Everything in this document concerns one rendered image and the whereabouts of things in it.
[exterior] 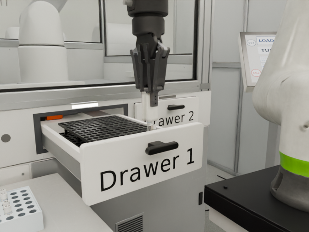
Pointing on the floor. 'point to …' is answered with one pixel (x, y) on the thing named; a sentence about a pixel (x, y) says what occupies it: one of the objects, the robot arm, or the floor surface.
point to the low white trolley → (61, 205)
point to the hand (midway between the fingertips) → (149, 106)
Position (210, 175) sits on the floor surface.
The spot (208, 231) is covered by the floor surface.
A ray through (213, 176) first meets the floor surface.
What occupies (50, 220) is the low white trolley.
